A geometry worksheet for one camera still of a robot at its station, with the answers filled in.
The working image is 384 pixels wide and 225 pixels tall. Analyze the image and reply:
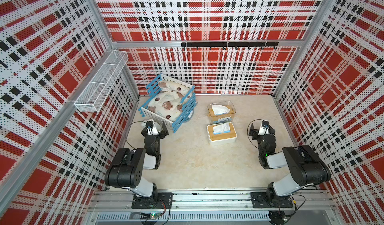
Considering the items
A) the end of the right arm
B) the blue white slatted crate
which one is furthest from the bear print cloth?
the end of the right arm

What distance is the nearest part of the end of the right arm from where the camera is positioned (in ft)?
2.53

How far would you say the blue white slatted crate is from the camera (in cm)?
100

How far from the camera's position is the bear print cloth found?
3.31 ft
